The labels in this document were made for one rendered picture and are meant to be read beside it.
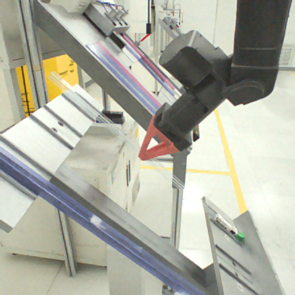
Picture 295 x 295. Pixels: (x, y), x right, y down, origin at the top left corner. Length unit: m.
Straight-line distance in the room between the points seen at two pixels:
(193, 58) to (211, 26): 7.12
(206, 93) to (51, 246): 1.19
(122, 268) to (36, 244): 1.04
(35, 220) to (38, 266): 0.31
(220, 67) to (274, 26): 0.10
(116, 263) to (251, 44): 0.38
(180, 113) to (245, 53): 0.14
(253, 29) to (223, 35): 7.20
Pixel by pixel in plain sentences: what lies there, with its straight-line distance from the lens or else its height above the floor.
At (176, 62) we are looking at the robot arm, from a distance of 0.39.
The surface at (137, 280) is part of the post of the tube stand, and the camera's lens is 0.50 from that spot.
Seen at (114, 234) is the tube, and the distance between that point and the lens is 0.30.
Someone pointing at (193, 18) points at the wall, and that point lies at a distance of 7.49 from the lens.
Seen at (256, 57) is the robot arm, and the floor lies 1.11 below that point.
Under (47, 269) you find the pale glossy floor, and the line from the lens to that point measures 1.56.
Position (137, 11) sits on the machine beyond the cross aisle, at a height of 1.31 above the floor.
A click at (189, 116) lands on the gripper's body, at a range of 0.43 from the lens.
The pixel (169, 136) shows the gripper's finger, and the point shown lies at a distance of 0.44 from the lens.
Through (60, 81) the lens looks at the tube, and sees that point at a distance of 0.47.
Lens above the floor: 1.15
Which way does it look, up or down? 26 degrees down
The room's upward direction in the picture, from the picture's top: straight up
